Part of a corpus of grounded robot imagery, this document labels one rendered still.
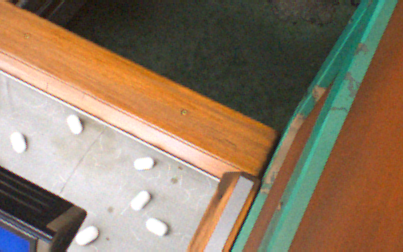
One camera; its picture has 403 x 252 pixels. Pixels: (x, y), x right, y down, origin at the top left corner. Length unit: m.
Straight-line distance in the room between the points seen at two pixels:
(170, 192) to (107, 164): 0.12
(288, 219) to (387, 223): 0.17
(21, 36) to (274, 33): 1.08
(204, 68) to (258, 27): 0.25
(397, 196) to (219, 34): 1.68
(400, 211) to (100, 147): 0.77
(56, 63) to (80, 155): 0.17
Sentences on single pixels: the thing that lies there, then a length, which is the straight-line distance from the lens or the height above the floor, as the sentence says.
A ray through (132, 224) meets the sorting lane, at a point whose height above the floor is 0.74.
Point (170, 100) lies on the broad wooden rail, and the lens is 0.90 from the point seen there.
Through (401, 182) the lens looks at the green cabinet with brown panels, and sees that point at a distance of 0.18.
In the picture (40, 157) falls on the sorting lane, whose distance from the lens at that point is 0.92.
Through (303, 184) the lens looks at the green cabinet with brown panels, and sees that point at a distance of 0.35.
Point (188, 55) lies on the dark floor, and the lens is 1.79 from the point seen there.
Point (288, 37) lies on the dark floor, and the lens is 1.87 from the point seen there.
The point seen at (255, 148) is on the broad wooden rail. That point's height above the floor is 0.76.
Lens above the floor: 1.60
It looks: 71 degrees down
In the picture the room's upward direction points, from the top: 6 degrees clockwise
